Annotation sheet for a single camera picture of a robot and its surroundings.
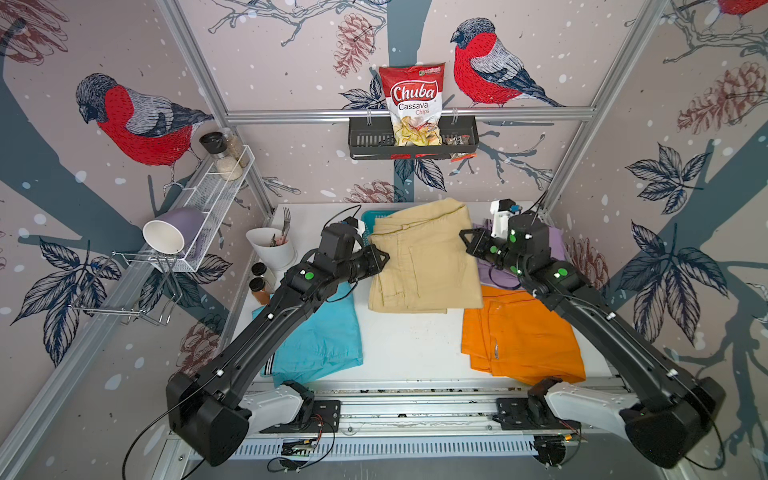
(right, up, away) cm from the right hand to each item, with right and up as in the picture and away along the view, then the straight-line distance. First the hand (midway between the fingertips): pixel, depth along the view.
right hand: (458, 231), depth 73 cm
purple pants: (+6, -10, -9) cm, 14 cm away
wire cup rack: (-68, -11, -13) cm, 71 cm away
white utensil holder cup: (-55, -5, +23) cm, 60 cm away
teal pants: (-35, -32, +11) cm, 49 cm away
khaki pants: (-7, -10, 0) cm, 12 cm away
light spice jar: (-59, -12, +20) cm, 64 cm away
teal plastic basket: (-25, +5, +30) cm, 39 cm away
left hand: (-16, -5, 0) cm, 17 cm away
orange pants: (+20, -31, +13) cm, 39 cm away
